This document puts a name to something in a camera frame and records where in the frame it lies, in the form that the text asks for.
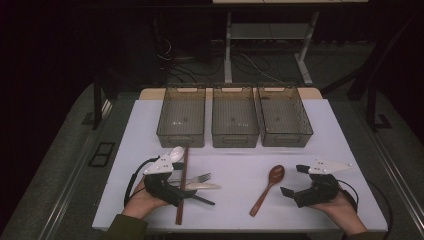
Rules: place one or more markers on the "aluminium floor rail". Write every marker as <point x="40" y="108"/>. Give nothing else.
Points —
<point x="396" y="173"/>
<point x="66" y="186"/>

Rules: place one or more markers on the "white ceramic spoon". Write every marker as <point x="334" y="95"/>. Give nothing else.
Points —
<point x="177" y="153"/>

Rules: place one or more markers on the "white metal desk frame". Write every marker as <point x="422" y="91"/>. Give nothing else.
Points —
<point x="228" y="50"/>

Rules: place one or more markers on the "person's left hand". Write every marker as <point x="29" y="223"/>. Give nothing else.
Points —
<point x="140" y="205"/>

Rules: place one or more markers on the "smoky clear plastic bin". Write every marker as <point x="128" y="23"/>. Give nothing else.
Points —
<point x="283" y="116"/>
<point x="181" y="116"/>
<point x="235" y="116"/>

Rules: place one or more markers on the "brown wooden spoon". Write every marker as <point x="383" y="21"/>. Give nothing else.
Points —
<point x="276" y="173"/>

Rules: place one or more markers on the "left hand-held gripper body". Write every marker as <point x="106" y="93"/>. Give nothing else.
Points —
<point x="160" y="191"/>

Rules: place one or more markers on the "silver metal knife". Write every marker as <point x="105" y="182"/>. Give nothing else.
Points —
<point x="206" y="186"/>

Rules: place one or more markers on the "silver metal fork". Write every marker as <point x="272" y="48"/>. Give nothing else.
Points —
<point x="201" y="178"/>

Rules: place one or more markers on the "person's right hand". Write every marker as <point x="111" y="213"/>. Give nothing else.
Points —
<point x="343" y="213"/>

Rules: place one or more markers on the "black metal stand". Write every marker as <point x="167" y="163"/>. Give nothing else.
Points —
<point x="372" y="100"/>
<point x="97" y="106"/>

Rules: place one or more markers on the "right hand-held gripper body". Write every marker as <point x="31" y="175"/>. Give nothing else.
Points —
<point x="320" y="191"/>

